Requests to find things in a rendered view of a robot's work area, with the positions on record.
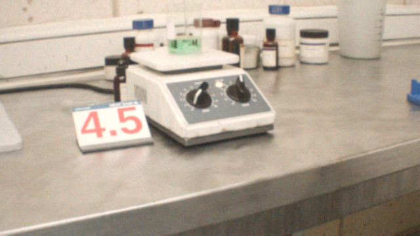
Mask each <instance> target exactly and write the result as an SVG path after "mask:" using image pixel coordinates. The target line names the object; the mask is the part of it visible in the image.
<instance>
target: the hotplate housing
mask: <svg viewBox="0 0 420 236"><path fill-rule="evenodd" d="M125 71H126V83H127V101H134V100H140V103H141V106H142V109H143V113H144V116H145V120H146V121H147V122H149V123H151V124H152V125H154V126H155V127H157V128H158V129H160V130H161V131H163V132H164V133H166V134H168V135H170V136H171V137H172V138H174V139H175V140H177V141H179V142H180V143H182V144H184V146H192V144H200V143H204V142H212V141H216V140H223V139H228V138H235V137H240V136H243V135H248V134H255V133H260V132H267V131H271V130H274V125H273V123H274V122H276V112H275V111H274V109H273V108H272V106H271V105H270V104H269V103H268V100H267V99H266V98H265V97H264V96H263V94H262V93H261V91H260V90H259V88H258V87H257V86H256V85H255V83H254V82H253V80H252V78H250V76H249V74H248V73H247V72H246V71H244V70H243V69H240V68H236V67H233V66H230V65H228V64H219V65H213V66H206V67H199V68H187V69H174V70H168V71H160V70H157V69H153V68H150V67H148V66H145V65H143V64H138V65H131V66H129V69H126V70H125ZM242 73H246V75H247V76H248V77H249V78H250V80H251V81H252V82H253V84H254V86H255V87H256V89H258V90H259V92H260V94H261V95H262V97H263V98H264V99H265V102H267V103H268V105H269V106H270V107H271V111H268V112H263V113H255V114H250V115H242V116H237V117H228V118H224V119H219V120H215V121H206V122H201V123H193V124H189V123H187V122H186V120H185V119H184V117H183V115H182V113H181V112H180V109H179V107H178V106H177V104H176V103H175V101H174V99H173V97H172V96H171V93H170V91H169V89H168V88H167V85H165V83H171V82H177V81H189V80H195V79H206V78H213V77H224V76H231V75H236V74H242Z"/></svg>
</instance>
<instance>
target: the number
mask: <svg viewBox="0 0 420 236"><path fill-rule="evenodd" d="M75 118H76V122H77V127H78V131H79V137H80V138H81V141H88V140H97V139H103V138H113V137H118V136H128V135H134V134H144V133H148V131H147V129H146V127H145V124H144V120H143V116H142V113H141V109H140V105H132V106H121V107H114V108H102V109H97V110H90V111H78V112H75Z"/></svg>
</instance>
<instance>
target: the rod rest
mask: <svg viewBox="0 0 420 236"><path fill-rule="evenodd" d="M410 91H411V93H407V98H406V100H409V101H410V102H413V103H414V104H417V105H419V106H420V81H419V82H417V80H416V79H411V88H410Z"/></svg>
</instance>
